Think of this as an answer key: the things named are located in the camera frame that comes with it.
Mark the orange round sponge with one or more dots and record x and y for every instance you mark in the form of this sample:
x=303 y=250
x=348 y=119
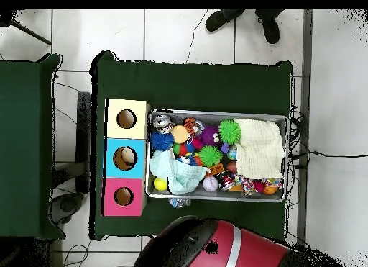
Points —
x=179 y=134

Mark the person's left foot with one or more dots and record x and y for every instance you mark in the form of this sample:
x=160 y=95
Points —
x=270 y=28

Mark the crushed silver drink can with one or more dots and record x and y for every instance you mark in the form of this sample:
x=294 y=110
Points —
x=162 y=123

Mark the white baseball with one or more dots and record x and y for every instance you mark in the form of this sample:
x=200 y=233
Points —
x=210 y=184

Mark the purple spiky toy with eyes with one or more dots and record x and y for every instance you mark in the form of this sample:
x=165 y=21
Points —
x=209 y=135

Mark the person's foot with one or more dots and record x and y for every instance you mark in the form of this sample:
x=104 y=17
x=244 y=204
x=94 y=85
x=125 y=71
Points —
x=270 y=28
x=218 y=21

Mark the cream waffle cloth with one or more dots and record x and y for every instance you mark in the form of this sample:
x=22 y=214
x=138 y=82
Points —
x=258 y=149

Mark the wooden box with three holes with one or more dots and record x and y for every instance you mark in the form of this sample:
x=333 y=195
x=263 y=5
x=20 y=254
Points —
x=138 y=169

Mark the dark green table cloth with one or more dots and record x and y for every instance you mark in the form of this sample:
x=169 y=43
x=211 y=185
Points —
x=195 y=85

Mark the light blue waffle cloth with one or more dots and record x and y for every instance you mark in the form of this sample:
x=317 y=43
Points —
x=178 y=175

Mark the blue spiky rubber ball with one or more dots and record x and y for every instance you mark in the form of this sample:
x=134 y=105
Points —
x=162 y=141

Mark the grey round base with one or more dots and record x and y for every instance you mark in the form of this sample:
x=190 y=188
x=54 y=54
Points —
x=67 y=205

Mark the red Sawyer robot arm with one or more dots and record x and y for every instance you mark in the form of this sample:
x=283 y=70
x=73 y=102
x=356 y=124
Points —
x=253 y=249

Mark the dark green side table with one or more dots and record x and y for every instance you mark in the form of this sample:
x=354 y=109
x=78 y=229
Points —
x=26 y=134

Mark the green spiky rubber ball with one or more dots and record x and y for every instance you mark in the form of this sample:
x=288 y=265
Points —
x=229 y=131

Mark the clear plastic packet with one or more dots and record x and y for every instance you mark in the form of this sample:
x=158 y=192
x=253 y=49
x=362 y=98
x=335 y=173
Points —
x=179 y=202

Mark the person's right foot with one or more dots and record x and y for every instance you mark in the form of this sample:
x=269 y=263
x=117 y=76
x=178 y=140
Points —
x=218 y=21

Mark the black tripod leg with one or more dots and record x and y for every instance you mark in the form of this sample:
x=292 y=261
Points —
x=5 y=19

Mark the black stand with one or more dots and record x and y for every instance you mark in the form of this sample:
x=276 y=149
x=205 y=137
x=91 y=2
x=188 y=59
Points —
x=83 y=134

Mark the green spiky toy with eyes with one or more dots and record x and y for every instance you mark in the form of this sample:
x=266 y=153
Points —
x=210 y=156

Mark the tiger plush toy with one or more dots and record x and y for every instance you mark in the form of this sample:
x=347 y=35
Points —
x=190 y=126

